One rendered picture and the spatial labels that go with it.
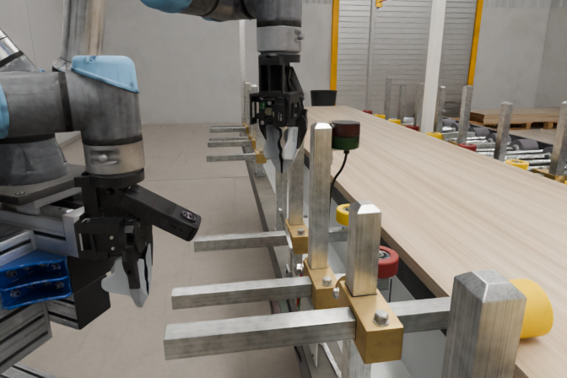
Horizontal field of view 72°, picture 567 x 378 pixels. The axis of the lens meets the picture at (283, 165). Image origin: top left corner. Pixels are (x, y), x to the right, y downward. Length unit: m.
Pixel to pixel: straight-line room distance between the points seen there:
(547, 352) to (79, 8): 1.04
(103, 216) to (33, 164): 0.40
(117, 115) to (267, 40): 0.27
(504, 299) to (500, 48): 10.17
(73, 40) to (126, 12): 7.60
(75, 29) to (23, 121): 0.50
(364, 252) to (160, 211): 0.28
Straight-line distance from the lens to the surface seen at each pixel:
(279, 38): 0.65
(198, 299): 0.81
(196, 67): 8.39
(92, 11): 1.00
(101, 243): 0.60
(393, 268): 0.83
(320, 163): 0.76
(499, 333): 0.34
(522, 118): 8.73
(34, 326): 1.06
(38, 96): 0.53
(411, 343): 0.98
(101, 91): 0.53
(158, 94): 8.50
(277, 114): 0.65
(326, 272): 0.84
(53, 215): 0.94
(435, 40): 2.34
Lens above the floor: 1.29
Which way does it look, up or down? 15 degrees down
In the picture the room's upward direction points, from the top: straight up
